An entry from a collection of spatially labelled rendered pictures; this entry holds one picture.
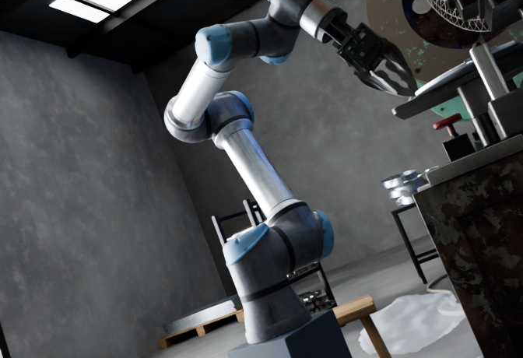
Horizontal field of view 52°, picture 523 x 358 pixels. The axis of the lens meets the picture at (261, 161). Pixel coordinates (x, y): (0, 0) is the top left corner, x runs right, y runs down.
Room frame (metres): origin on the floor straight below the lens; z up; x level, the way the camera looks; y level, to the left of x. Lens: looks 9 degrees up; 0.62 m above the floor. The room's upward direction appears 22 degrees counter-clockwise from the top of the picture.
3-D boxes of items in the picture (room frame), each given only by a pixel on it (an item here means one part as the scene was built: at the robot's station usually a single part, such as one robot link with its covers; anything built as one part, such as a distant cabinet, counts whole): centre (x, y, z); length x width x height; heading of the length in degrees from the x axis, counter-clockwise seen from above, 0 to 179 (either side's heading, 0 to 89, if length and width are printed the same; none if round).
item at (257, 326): (1.22, 0.10, 0.50); 0.15 x 0.15 x 0.10
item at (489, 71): (0.82, -0.38, 0.75); 0.03 x 0.03 x 0.10; 69
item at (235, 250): (1.22, 0.09, 0.62); 0.13 x 0.12 x 0.14; 119
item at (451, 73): (0.99, -0.45, 0.78); 0.29 x 0.29 x 0.01
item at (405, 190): (4.03, -0.96, 0.40); 0.45 x 0.40 x 0.79; 171
